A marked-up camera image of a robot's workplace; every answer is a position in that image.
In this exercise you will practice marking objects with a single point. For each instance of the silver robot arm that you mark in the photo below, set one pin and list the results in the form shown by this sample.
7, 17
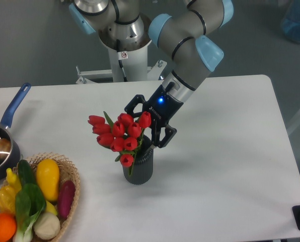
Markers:
184, 39

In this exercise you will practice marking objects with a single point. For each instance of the green bok choy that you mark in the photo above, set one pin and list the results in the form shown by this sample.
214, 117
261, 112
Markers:
29, 204

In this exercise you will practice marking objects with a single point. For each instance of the red tulip bouquet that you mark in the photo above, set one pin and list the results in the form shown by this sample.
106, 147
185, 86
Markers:
124, 136

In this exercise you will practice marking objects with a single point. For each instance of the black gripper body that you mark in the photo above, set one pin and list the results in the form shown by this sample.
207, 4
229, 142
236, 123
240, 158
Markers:
162, 106

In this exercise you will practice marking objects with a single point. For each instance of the purple eggplant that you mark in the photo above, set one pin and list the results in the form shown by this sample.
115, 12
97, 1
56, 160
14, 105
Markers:
65, 198

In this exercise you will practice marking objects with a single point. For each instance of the woven wicker basket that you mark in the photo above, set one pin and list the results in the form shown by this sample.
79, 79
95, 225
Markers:
68, 171

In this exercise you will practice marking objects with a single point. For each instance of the dark grey ribbed vase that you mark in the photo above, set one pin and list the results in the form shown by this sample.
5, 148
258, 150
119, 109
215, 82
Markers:
142, 168

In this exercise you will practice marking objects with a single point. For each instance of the beige round bun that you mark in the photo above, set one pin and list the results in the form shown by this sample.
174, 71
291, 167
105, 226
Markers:
47, 226

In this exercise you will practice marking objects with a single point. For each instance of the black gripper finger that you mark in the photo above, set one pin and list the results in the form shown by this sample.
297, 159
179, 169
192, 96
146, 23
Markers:
129, 109
161, 135

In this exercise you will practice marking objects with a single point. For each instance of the yellow bell pepper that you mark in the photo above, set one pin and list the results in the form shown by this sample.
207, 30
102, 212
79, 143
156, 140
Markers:
7, 200

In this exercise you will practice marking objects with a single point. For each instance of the small yellow lemon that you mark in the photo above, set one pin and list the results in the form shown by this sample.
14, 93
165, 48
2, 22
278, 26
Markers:
51, 208

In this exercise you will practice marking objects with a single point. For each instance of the blue handled saucepan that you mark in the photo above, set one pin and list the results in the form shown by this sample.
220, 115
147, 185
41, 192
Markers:
10, 153

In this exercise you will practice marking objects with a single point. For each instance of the yellow squash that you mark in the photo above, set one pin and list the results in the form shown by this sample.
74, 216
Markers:
47, 177

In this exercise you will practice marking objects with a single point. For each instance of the blue translucent container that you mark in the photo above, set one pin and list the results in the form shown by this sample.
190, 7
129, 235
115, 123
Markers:
290, 24

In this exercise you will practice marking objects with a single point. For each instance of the green cucumber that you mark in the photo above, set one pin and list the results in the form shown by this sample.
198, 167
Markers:
25, 173

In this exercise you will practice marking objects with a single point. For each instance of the orange fruit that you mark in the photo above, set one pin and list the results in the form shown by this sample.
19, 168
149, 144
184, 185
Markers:
7, 226

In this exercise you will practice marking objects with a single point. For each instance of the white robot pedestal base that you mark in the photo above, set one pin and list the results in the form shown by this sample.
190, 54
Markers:
127, 47

